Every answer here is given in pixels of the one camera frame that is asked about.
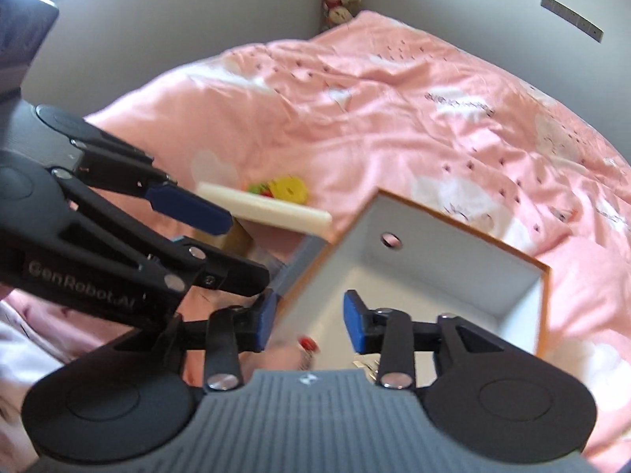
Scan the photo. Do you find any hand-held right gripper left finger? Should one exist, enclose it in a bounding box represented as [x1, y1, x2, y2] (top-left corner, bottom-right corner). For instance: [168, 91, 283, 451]
[116, 293, 278, 392]

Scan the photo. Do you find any orange cardboard box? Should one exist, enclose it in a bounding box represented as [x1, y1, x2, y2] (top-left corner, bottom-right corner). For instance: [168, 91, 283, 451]
[269, 188, 552, 371]

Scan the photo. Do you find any gold brown small box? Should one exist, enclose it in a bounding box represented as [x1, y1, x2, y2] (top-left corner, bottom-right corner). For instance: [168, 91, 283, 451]
[222, 217, 258, 258]

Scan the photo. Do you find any pink key pouch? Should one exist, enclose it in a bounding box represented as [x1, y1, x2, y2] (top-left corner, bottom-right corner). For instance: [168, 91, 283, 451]
[269, 342, 304, 371]

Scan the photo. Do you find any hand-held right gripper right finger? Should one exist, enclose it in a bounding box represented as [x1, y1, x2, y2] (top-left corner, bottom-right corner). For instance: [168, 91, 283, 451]
[344, 290, 540, 390]

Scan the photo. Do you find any metal key bunch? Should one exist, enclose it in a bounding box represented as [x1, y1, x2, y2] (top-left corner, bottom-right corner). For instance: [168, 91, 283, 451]
[351, 359, 384, 385]

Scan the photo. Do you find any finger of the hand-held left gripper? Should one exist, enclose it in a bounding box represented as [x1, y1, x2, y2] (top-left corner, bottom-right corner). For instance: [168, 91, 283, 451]
[53, 168, 273, 298]
[71, 135, 233, 236]

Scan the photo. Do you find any cream glasses case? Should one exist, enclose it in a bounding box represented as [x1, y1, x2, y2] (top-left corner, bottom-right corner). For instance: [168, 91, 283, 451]
[196, 182, 332, 235]

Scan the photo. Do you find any yellow toy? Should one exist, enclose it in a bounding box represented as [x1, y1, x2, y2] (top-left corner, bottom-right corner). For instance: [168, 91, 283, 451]
[266, 175, 309, 206]

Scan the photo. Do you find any pink printed duvet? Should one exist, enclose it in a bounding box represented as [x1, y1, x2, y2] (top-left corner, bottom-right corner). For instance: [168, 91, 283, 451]
[0, 10, 631, 473]

